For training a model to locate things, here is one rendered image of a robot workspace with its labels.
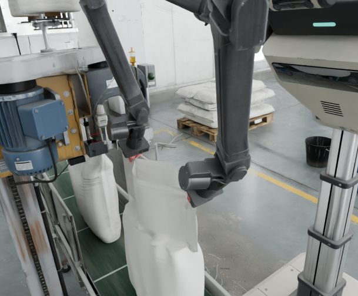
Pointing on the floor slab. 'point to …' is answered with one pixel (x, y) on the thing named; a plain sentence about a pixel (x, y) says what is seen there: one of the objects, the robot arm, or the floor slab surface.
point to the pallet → (197, 128)
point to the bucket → (317, 151)
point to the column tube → (52, 282)
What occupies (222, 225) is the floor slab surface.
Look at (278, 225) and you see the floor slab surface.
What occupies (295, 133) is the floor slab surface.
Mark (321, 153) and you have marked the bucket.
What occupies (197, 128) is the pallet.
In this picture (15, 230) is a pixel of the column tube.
